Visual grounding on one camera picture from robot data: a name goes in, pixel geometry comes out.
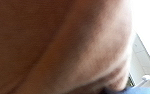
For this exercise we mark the large blue sofa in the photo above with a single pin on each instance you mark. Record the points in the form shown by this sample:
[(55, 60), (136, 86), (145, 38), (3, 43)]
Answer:
[(131, 90)]

